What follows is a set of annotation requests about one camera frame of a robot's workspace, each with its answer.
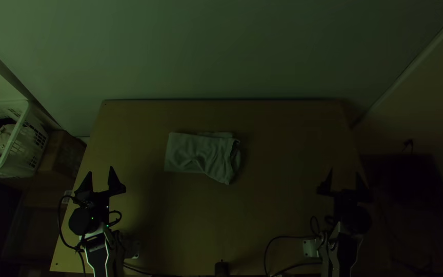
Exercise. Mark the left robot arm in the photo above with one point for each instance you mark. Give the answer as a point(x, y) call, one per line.
point(97, 246)

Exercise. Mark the brown cardboard box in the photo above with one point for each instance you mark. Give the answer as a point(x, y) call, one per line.
point(62, 154)

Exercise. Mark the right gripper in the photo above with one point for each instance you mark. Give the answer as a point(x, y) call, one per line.
point(350, 200)

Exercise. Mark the white t-shirt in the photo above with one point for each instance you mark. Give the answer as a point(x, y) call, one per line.
point(202, 155)

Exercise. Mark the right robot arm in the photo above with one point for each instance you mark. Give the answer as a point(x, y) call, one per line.
point(343, 246)

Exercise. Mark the white laundry basket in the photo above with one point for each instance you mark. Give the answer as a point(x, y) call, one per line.
point(25, 148)

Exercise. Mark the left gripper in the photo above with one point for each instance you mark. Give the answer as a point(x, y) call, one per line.
point(95, 200)

